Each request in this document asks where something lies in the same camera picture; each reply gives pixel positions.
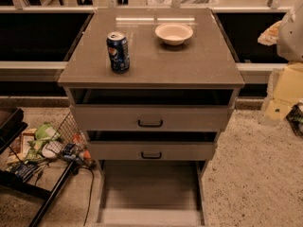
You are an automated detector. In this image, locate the grey bottom drawer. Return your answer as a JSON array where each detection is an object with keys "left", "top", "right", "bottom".
[{"left": 97, "top": 161, "right": 205, "bottom": 227}]

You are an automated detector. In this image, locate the grey drawer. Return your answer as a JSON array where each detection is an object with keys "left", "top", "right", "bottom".
[
  {"left": 97, "top": 161, "right": 205, "bottom": 227},
  {"left": 87, "top": 131, "right": 220, "bottom": 161},
  {"left": 68, "top": 88, "right": 235, "bottom": 131}
]

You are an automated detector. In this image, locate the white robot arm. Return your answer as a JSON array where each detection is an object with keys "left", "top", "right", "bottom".
[{"left": 277, "top": 0, "right": 303, "bottom": 62}]

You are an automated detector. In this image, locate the grey drawer cabinet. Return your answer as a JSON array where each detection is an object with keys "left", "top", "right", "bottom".
[{"left": 57, "top": 7, "right": 246, "bottom": 227}]

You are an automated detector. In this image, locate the grey top drawer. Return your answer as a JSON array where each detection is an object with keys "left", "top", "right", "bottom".
[{"left": 68, "top": 88, "right": 235, "bottom": 131}]

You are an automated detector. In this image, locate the grey middle drawer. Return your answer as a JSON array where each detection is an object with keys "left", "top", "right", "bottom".
[{"left": 87, "top": 131, "right": 220, "bottom": 161}]

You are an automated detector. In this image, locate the blue Pepsi can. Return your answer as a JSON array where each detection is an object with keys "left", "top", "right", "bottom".
[{"left": 106, "top": 31, "right": 130, "bottom": 73}]

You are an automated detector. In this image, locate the white paper bowl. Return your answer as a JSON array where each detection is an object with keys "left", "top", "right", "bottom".
[{"left": 155, "top": 23, "right": 193, "bottom": 46}]

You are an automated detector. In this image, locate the green snack bag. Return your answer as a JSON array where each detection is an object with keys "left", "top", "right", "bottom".
[{"left": 24, "top": 123, "right": 61, "bottom": 162}]

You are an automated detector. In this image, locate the blue snack packet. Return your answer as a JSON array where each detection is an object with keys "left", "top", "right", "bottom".
[{"left": 11, "top": 163, "right": 38, "bottom": 183}]

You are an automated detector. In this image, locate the black wire basket left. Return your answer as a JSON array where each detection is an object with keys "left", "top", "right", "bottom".
[{"left": 42, "top": 113, "right": 86, "bottom": 166}]

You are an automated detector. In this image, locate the black wire basket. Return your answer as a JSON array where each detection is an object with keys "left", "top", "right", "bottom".
[
  {"left": 286, "top": 105, "right": 303, "bottom": 137},
  {"left": 42, "top": 113, "right": 86, "bottom": 166}
]

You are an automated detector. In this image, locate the black power cable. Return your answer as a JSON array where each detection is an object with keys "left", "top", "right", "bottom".
[{"left": 77, "top": 165, "right": 96, "bottom": 227}]

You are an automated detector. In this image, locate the black wire basket right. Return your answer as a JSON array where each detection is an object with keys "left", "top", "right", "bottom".
[{"left": 286, "top": 105, "right": 303, "bottom": 137}]

